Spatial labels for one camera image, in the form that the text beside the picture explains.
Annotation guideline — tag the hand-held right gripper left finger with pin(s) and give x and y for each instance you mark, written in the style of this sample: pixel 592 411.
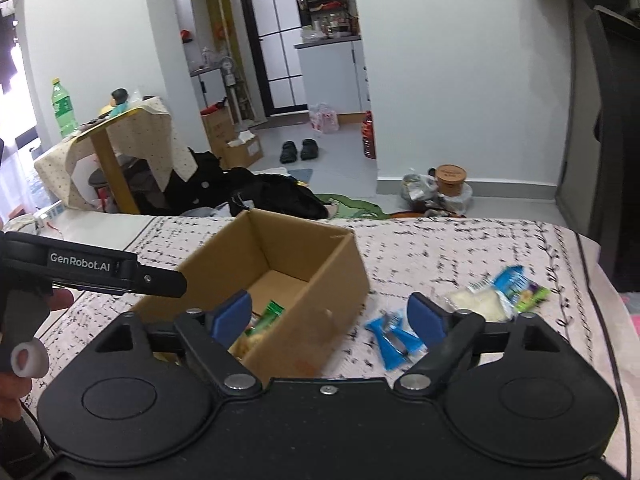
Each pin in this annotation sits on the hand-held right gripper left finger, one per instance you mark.
pixel 232 316

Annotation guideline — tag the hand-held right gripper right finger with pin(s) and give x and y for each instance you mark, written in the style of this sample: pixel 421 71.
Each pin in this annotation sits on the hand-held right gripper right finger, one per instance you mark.
pixel 426 317

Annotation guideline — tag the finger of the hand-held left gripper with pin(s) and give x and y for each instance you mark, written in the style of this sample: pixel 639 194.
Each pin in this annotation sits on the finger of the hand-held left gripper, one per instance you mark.
pixel 160 282

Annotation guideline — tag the light green snack packet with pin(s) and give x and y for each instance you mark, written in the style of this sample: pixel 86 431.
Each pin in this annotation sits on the light green snack packet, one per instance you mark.
pixel 270 312

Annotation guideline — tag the blue snack packet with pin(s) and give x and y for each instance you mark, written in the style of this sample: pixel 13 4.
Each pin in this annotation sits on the blue snack packet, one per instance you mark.
pixel 387 347

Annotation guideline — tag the white cream snack packet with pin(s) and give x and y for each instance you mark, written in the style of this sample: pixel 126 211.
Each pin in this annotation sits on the white cream snack packet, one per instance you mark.
pixel 477 305

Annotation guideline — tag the brown cardboard box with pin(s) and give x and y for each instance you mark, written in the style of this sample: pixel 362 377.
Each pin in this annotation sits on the brown cardboard box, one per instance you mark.
pixel 310 330

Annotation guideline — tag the blue-green snack packet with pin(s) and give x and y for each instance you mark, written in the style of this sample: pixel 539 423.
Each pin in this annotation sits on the blue-green snack packet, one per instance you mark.
pixel 515 282

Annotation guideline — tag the person's left hand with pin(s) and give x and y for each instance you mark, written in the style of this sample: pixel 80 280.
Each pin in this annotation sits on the person's left hand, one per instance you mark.
pixel 12 395

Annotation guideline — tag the white black-printed blanket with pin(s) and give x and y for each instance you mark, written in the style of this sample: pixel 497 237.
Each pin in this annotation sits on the white black-printed blanket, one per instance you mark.
pixel 425 250

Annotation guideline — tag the round stool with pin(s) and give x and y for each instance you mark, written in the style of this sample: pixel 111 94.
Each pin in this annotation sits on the round stool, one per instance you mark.
pixel 100 180

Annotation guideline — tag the yellow wooden table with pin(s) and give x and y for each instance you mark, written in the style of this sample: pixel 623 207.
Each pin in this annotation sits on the yellow wooden table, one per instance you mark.
pixel 112 170

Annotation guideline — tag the black jacket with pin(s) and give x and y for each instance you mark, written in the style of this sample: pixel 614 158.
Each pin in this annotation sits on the black jacket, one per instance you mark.
pixel 200 180

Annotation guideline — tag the black bag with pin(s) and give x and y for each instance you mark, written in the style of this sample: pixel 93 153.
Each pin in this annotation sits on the black bag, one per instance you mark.
pixel 280 197

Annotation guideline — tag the grey plastic bag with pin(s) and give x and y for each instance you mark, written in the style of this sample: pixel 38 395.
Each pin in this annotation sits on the grey plastic bag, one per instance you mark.
pixel 417 187

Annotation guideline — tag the brown paper bowl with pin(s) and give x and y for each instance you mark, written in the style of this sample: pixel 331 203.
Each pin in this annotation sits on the brown paper bowl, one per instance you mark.
pixel 451 180

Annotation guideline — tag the cream dotted tablecloth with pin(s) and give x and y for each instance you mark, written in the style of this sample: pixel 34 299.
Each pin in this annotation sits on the cream dotted tablecloth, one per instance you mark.
pixel 160 135

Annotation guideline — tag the small open cardboard box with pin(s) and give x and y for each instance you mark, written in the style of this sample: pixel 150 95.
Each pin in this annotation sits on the small open cardboard box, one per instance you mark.
pixel 245 152

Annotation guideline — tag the green soda bottle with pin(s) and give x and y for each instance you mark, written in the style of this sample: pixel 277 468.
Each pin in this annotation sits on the green soda bottle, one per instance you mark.
pixel 64 110

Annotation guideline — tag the grey floor mat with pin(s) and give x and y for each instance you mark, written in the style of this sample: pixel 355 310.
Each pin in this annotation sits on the grey floor mat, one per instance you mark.
pixel 301 175

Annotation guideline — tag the tall cardboard box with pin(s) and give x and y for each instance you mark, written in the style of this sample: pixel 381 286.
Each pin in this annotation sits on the tall cardboard box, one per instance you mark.
pixel 217 132

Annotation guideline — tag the doll figure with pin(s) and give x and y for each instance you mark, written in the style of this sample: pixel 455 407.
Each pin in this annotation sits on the doll figure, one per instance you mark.
pixel 117 102

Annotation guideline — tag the black slipper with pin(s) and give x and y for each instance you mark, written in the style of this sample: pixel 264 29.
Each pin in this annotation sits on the black slipper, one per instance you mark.
pixel 308 149
pixel 289 151

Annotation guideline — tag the red cloth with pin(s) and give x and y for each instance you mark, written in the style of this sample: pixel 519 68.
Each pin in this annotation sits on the red cloth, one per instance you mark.
pixel 214 109

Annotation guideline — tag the red oil bottle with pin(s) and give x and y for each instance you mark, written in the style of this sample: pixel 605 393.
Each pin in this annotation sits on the red oil bottle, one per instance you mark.
pixel 368 135

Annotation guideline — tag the white shelf unit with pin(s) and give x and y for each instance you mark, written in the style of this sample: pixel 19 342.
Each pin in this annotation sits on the white shelf unit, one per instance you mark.
pixel 207 87

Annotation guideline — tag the pink soft item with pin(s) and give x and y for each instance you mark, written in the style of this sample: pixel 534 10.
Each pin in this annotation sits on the pink soft item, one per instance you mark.
pixel 631 315

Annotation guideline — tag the white standing fan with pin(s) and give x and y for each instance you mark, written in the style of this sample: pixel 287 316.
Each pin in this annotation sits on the white standing fan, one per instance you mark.
pixel 231 85

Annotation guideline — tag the pink plastic bag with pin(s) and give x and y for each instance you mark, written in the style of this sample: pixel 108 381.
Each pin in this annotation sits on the pink plastic bag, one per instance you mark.
pixel 324 117

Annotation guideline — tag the red cap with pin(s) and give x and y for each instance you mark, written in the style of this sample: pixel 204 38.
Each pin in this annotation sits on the red cap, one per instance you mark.
pixel 186 36

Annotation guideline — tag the black flat panel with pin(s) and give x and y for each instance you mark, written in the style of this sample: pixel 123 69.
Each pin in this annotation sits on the black flat panel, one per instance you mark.
pixel 617 160

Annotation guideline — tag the grey door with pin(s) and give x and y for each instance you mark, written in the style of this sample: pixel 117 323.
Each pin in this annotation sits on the grey door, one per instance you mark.
pixel 575 110

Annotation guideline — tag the white kitchen cabinet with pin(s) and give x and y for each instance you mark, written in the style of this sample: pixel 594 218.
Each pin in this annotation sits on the white kitchen cabinet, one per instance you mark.
pixel 330 75

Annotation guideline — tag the black framed glass door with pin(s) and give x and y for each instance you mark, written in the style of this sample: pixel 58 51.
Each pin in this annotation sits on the black framed glass door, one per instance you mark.
pixel 272 35

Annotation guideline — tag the row of kitchen bottles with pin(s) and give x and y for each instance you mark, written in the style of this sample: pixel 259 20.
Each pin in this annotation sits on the row of kitchen bottles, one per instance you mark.
pixel 330 22

